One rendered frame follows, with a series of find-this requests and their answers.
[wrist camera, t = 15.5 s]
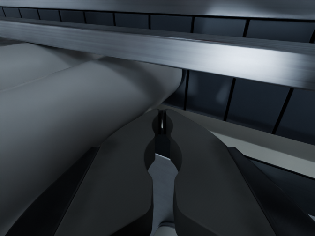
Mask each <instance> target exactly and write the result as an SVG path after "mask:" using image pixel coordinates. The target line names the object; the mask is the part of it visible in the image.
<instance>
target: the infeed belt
mask: <svg viewBox="0 0 315 236"><path fill-rule="evenodd" d="M0 16H3V17H14V18H25V19H36V20H47V21H58V22H73V23H84V24H95V25H105V26H117V27H128V28H139V29H150V30H165V31H176V32H186V33H197V34H208V35H219V36H230V37H246V38H257V39H268V40H278V41H289V42H300V43H311V44H315V22H294V21H274V20H255V19H251V20H250V21H249V22H247V19H235V18H215V17H195V19H194V17H193V16H177V15H149V14H129V13H109V12H90V11H70V10H51V9H31V8H12V7H0ZM161 104H163V105H167V106H171V107H174V108H177V109H181V110H185V105H186V111H189V112H193V113H196V114H200V115H204V116H207V117H211V118H215V119H219V120H222V121H224V119H225V116H227V118H226V122H229V123H233V124H237V125H241V126H244V127H248V128H252V129H256V130H259V131H262V132H266V133H271V134H272V132H273V129H274V128H276V130H275V132H274V135H277V136H281V137H285V138H289V139H292V140H296V141H300V142H304V143H307V144H311V145H314V146H315V92H310V91H305V90H299V89H294V88H287V87H281V86H276V85H270V84H265V83H259V82H254V81H247V80H241V79H235V78H230V77H224V76H219V75H213V74H206V73H201V72H195V71H190V70H184V79H183V82H182V84H181V86H180V87H179V88H178V90H177V91H175V92H174V93H172V94H171V95H170V96H169V97H168V98H167V99H165V100H164V101H163V102H162V103H161Z"/></svg>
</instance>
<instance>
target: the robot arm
mask: <svg viewBox="0 0 315 236"><path fill-rule="evenodd" d="M162 122H163V134H166V136H167V138H168V139H169V140H170V160H171V162H172V163H173V164H174V165H175V167H176V168H177V170H178V174H177V176H176V177H175V180H174V194H173V214H174V224H175V231H176V234H177V235H178V236H315V221H314V220H313V219H312V218H311V217H310V216H309V215H308V214H307V213H306V212H305V211H304V209H303V208H302V207H301V206H300V205H299V204H298V203H297V202H296V201H294V200H293V199H292V198H291V197H290V196H289V195H288V194H287V193H286V192H285V191H284V190H282V189H281V188H280V187H279V186H278V185H277V184H276V183H275V182H273V181H272V180H271V179H270V178H269V177H268V176H267V175H266V174H264V173H263V172H262V171H261V170H260V169H259V168H258V167H257V166H255V165H254V164H253V163H252V162H251V161H250V160H249V159H248V158H246V157H245V156H244V155H243V154H242V153H241V152H240V151H239V150H238V149H237V148H236V147H228V146H227V145H226V144H225V143H223V142H222V141H221V140H220V139H219V138H218V137H217V136H215V135H214V134H213V133H211V132H210V131H208V130H207V129H205V128H204V127H202V126H201V125H199V124H197V123H196V122H194V121H192V120H190V119H188V118H187V117H185V116H183V115H181V114H179V113H178V112H176V111H174V110H172V109H164V110H160V109H152V110H150V111H149V112H147V113H145V114H143V115H142V116H140V117H138V118H137V119H135V120H133V121H132V122H130V123H128V124H126V125H125V126H123V127H122V128H120V129H119V130H117V131H116V132H114V133H113V134H112V135H110V136H109V137H108V138H107V139H106V140H105V141H104V142H103V143H102V144H101V145H100V146H99V147H91V148H90V149H89V150H88V151H87V152H86V153H85V154H84V155H82V156H81V157H80V158H79V159H78V160H77V161H76V162H75V163H74V164H73V165H72V166H71V167H70V168H69V169H67V170H66V171H65V172H64V173H63V174H62V175H61V176H60V177H59V178H58V179H57V180H56V181H55V182H53V183H52V184H51V185H50V186H49V187H48V188H47V189H46V190H45V191H44V192H43V193H42V194H41V195H40V196H38V197H37V198H36V199H35V201H34V202H33V203H32V204H31V205H30V206H29V207H28V208H27V209H26V210H25V211H24V212H23V214H22V215H21V216H20V217H19V218H18V219H17V221H16V222H15V223H14V224H13V226H12V227H11V228H10V230H9V231H8V232H7V233H6V234H5V236H150V234H151V232H152V223H153V209H154V203H153V180H152V177H151V175H150V174H149V172H148V169H149V167H150V166H151V164H152V163H153V162H154V161H155V139H156V138H157V137H158V135H159V134H161V126H162Z"/></svg>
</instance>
